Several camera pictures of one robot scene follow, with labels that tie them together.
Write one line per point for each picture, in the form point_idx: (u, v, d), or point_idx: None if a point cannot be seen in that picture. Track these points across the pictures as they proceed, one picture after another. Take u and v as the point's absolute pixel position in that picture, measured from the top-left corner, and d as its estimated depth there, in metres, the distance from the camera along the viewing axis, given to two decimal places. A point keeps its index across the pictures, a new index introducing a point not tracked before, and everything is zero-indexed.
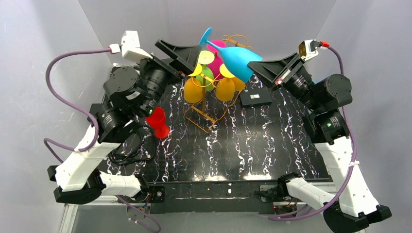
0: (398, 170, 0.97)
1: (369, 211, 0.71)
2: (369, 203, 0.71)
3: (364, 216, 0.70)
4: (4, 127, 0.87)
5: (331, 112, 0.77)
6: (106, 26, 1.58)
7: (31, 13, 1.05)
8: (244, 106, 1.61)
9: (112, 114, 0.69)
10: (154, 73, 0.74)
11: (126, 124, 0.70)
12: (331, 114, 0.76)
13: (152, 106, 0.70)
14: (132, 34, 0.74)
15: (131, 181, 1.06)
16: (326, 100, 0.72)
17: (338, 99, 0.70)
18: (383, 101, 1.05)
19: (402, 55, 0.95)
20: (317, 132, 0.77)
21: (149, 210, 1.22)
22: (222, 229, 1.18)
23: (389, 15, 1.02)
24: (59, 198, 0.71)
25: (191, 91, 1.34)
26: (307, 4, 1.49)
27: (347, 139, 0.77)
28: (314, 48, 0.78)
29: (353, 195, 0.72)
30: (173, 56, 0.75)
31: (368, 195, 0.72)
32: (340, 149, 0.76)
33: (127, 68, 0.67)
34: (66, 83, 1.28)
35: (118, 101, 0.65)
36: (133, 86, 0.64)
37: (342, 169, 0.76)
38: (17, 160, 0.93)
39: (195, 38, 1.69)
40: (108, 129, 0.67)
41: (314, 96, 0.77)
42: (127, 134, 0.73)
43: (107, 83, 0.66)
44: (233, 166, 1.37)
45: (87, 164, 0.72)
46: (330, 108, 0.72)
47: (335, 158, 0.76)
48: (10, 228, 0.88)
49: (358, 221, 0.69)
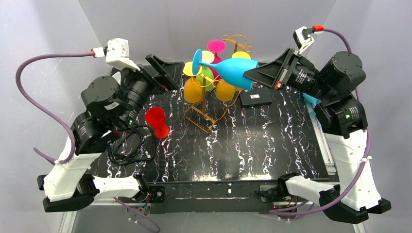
0: (398, 171, 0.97)
1: (371, 206, 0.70)
2: (372, 198, 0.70)
3: (366, 210, 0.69)
4: (4, 127, 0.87)
5: (347, 102, 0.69)
6: (105, 26, 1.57)
7: (31, 12, 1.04)
8: (244, 106, 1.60)
9: (89, 124, 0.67)
10: (136, 84, 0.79)
11: (104, 134, 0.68)
12: (347, 105, 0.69)
13: (132, 116, 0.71)
14: (123, 42, 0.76)
15: (128, 182, 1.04)
16: (336, 81, 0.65)
17: (350, 75, 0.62)
18: (383, 101, 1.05)
19: (402, 55, 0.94)
20: (333, 121, 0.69)
21: (148, 210, 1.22)
22: (222, 229, 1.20)
23: (389, 15, 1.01)
24: (47, 208, 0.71)
25: (191, 91, 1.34)
26: (308, 3, 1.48)
27: (363, 133, 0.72)
28: (308, 37, 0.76)
29: (359, 191, 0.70)
30: (162, 71, 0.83)
31: (372, 191, 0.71)
32: (353, 143, 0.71)
33: (107, 78, 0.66)
34: (66, 83, 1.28)
35: (95, 111, 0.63)
36: (112, 96, 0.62)
37: (352, 164, 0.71)
38: (17, 160, 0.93)
39: (195, 38, 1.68)
40: (83, 140, 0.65)
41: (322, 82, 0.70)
42: (104, 145, 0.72)
43: (85, 93, 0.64)
44: (233, 166, 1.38)
45: (72, 173, 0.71)
46: (343, 88, 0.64)
47: (347, 152, 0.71)
48: (10, 229, 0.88)
49: (359, 215, 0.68)
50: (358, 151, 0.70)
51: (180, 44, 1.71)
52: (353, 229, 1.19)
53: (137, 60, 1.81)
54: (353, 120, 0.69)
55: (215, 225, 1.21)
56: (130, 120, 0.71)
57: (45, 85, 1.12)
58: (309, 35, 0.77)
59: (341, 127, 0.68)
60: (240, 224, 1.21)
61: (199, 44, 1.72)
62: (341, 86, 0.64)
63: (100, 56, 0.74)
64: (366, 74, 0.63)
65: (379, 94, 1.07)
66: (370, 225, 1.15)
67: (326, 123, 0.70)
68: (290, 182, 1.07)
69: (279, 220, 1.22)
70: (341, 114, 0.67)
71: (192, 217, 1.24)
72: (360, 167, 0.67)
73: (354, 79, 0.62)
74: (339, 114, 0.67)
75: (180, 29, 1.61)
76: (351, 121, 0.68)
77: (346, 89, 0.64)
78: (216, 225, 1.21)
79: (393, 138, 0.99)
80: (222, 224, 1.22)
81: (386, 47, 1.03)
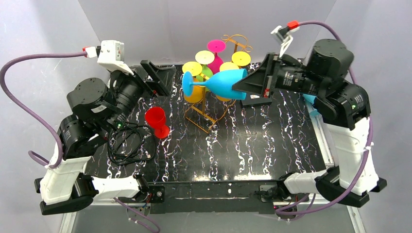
0: (397, 171, 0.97)
1: (371, 188, 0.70)
2: (373, 181, 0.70)
3: (367, 193, 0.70)
4: (5, 128, 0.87)
5: (344, 90, 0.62)
6: (105, 26, 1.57)
7: (31, 13, 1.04)
8: (244, 106, 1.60)
9: (75, 128, 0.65)
10: (127, 87, 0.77)
11: (91, 137, 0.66)
12: (347, 92, 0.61)
13: (121, 120, 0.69)
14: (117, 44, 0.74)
15: (128, 183, 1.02)
16: (329, 68, 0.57)
17: (339, 58, 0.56)
18: (383, 101, 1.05)
19: (402, 55, 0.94)
20: (338, 112, 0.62)
21: (148, 210, 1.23)
22: (222, 229, 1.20)
23: (389, 15, 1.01)
24: (43, 212, 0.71)
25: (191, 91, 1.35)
26: (308, 4, 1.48)
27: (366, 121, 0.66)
28: (286, 36, 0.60)
29: (362, 176, 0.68)
30: (156, 78, 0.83)
31: (373, 174, 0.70)
32: (359, 132, 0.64)
33: (94, 80, 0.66)
34: (66, 83, 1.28)
35: (82, 114, 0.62)
36: (99, 99, 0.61)
37: (356, 153, 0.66)
38: (18, 160, 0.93)
39: (195, 38, 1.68)
40: (69, 143, 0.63)
41: (314, 74, 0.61)
42: (92, 149, 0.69)
43: (71, 94, 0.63)
44: (233, 166, 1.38)
45: (64, 176, 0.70)
46: (338, 74, 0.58)
47: (352, 142, 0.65)
48: (10, 229, 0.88)
49: (362, 200, 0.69)
50: (363, 141, 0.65)
51: (180, 44, 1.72)
52: (353, 229, 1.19)
53: (137, 60, 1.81)
54: (359, 108, 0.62)
55: (215, 225, 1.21)
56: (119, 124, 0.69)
57: (45, 85, 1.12)
58: (285, 34, 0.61)
59: (348, 117, 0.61)
60: (240, 224, 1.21)
61: (199, 45, 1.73)
62: (335, 72, 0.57)
63: (92, 56, 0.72)
64: (352, 53, 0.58)
65: (379, 95, 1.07)
66: (370, 225, 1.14)
67: (332, 116, 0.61)
68: (289, 182, 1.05)
69: (279, 220, 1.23)
70: (347, 103, 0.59)
71: (192, 217, 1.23)
72: (365, 158, 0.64)
73: (344, 61, 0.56)
74: (343, 102, 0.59)
75: (180, 29, 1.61)
76: (356, 108, 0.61)
77: (340, 73, 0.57)
78: (216, 225, 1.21)
79: (392, 138, 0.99)
80: (222, 224, 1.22)
81: (385, 47, 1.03)
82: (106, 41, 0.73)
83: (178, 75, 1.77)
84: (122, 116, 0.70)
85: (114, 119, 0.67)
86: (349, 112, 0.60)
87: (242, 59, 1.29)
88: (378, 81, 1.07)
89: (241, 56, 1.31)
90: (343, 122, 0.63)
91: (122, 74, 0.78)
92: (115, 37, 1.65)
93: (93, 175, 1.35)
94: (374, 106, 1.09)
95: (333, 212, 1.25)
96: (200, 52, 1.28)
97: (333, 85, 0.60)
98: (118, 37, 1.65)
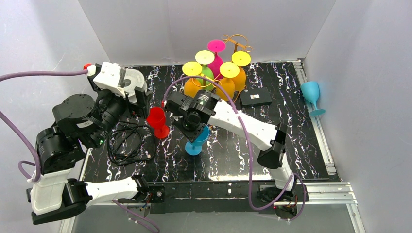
0: (396, 171, 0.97)
1: (274, 135, 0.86)
2: (269, 132, 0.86)
3: (275, 141, 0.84)
4: (5, 127, 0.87)
5: (196, 98, 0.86)
6: (105, 26, 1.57)
7: (31, 12, 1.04)
8: (244, 106, 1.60)
9: (54, 142, 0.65)
10: (112, 106, 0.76)
11: (70, 152, 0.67)
12: (197, 97, 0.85)
13: (103, 136, 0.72)
14: (117, 70, 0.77)
15: (126, 184, 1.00)
16: (173, 105, 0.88)
17: (169, 97, 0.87)
18: (381, 101, 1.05)
19: (400, 55, 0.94)
20: (201, 113, 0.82)
21: (148, 210, 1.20)
22: (222, 229, 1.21)
23: (390, 15, 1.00)
24: (34, 222, 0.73)
25: (191, 91, 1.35)
26: (308, 3, 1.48)
27: (222, 103, 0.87)
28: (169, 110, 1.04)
29: (258, 134, 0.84)
30: (141, 104, 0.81)
31: (265, 126, 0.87)
32: (222, 113, 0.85)
33: (83, 95, 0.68)
34: (66, 83, 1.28)
35: (66, 128, 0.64)
36: (87, 115, 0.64)
37: (235, 122, 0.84)
38: (19, 160, 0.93)
39: (195, 38, 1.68)
40: (44, 157, 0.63)
41: (178, 114, 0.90)
42: (68, 163, 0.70)
43: (58, 108, 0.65)
44: (233, 166, 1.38)
45: (49, 188, 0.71)
46: (177, 100, 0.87)
47: (226, 120, 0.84)
48: (11, 228, 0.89)
49: (276, 147, 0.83)
50: (231, 113, 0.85)
51: (179, 44, 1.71)
52: (353, 229, 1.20)
53: (137, 60, 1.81)
54: (208, 100, 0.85)
55: (215, 225, 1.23)
56: (101, 139, 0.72)
57: (45, 85, 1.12)
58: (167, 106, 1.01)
59: (205, 110, 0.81)
60: (240, 224, 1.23)
61: (199, 45, 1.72)
62: (175, 103, 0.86)
63: (91, 73, 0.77)
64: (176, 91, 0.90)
65: (378, 95, 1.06)
66: (370, 224, 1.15)
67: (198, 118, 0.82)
68: (279, 183, 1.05)
69: (279, 220, 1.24)
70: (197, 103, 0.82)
71: (192, 216, 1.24)
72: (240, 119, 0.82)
73: (173, 95, 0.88)
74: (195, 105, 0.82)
75: (180, 29, 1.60)
76: (206, 102, 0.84)
77: (178, 99, 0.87)
78: (217, 225, 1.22)
79: (391, 138, 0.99)
80: (222, 224, 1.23)
81: (385, 47, 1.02)
82: (112, 66, 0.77)
83: (178, 75, 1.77)
84: (106, 132, 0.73)
85: (96, 135, 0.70)
86: (200, 108, 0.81)
87: (242, 59, 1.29)
88: (378, 81, 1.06)
89: (241, 56, 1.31)
90: (207, 116, 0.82)
91: (111, 94, 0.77)
92: (116, 37, 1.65)
93: (93, 175, 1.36)
94: (374, 106, 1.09)
95: (333, 212, 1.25)
96: (200, 52, 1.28)
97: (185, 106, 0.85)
98: (119, 37, 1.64)
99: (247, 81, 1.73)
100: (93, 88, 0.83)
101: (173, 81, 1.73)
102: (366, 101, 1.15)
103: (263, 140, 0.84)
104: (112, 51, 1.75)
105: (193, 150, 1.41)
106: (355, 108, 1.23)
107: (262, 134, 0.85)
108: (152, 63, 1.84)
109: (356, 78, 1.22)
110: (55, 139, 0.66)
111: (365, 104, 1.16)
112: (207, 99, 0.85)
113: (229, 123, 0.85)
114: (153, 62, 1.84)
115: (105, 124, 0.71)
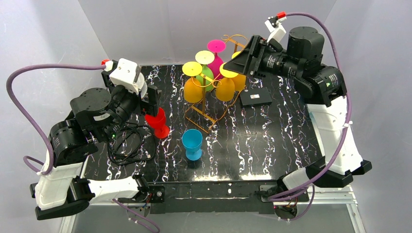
0: (397, 171, 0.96)
1: (354, 168, 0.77)
2: (355, 161, 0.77)
3: (350, 174, 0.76)
4: (5, 128, 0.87)
5: (329, 71, 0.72)
6: (106, 26, 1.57)
7: (31, 12, 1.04)
8: (244, 106, 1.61)
9: (67, 135, 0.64)
10: (125, 101, 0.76)
11: (85, 145, 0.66)
12: (330, 73, 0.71)
13: (116, 131, 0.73)
14: (132, 65, 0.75)
15: (127, 183, 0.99)
16: (303, 49, 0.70)
17: (312, 41, 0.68)
18: (381, 101, 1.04)
19: (401, 54, 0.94)
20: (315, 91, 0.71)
21: (148, 210, 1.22)
22: (222, 229, 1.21)
23: (389, 15, 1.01)
24: (38, 217, 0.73)
25: (192, 91, 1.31)
26: (308, 4, 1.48)
27: (342, 101, 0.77)
28: (275, 25, 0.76)
29: (343, 156, 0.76)
30: (153, 102, 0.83)
31: (355, 154, 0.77)
32: (335, 109, 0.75)
33: (100, 90, 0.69)
34: (66, 83, 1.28)
35: (82, 121, 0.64)
36: (105, 108, 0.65)
37: (335, 131, 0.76)
38: (19, 159, 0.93)
39: (195, 38, 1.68)
40: (59, 149, 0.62)
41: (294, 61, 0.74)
42: (81, 156, 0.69)
43: (76, 101, 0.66)
44: (233, 166, 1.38)
45: (55, 184, 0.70)
46: (311, 52, 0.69)
47: (330, 120, 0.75)
48: (10, 228, 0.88)
49: (345, 180, 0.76)
50: (340, 118, 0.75)
51: (179, 44, 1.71)
52: (353, 229, 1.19)
53: (137, 60, 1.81)
54: (334, 86, 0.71)
55: (215, 225, 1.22)
56: (113, 134, 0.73)
57: (45, 85, 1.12)
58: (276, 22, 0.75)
59: (323, 95, 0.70)
60: (240, 225, 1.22)
61: (199, 45, 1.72)
62: (308, 52, 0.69)
63: (108, 68, 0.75)
64: (322, 36, 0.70)
65: (378, 95, 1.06)
66: (370, 225, 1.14)
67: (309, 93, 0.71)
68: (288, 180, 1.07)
69: (279, 220, 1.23)
70: (323, 82, 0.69)
71: (192, 216, 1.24)
72: (344, 133, 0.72)
73: (315, 41, 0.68)
74: (318, 81, 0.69)
75: (180, 29, 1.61)
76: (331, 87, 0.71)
77: (313, 52, 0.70)
78: (216, 225, 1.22)
79: (392, 138, 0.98)
80: (222, 224, 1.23)
81: (385, 47, 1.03)
82: (129, 61, 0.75)
83: (178, 75, 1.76)
84: (118, 127, 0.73)
85: (109, 129, 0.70)
86: (323, 89, 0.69)
87: None
88: (378, 81, 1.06)
89: None
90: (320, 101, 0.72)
91: (125, 90, 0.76)
92: (115, 37, 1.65)
93: (93, 174, 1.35)
94: (374, 106, 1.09)
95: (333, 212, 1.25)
96: (201, 52, 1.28)
97: (308, 66, 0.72)
98: (119, 37, 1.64)
99: (247, 81, 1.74)
100: (105, 84, 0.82)
101: (173, 81, 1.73)
102: (365, 101, 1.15)
103: (342, 164, 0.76)
104: (111, 51, 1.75)
105: (193, 156, 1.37)
106: (354, 108, 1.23)
107: (348, 159, 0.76)
108: (152, 64, 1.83)
109: (356, 78, 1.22)
110: (69, 132, 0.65)
111: (365, 104, 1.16)
112: (335, 84, 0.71)
113: (330, 124, 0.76)
114: (153, 63, 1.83)
115: (119, 119, 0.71)
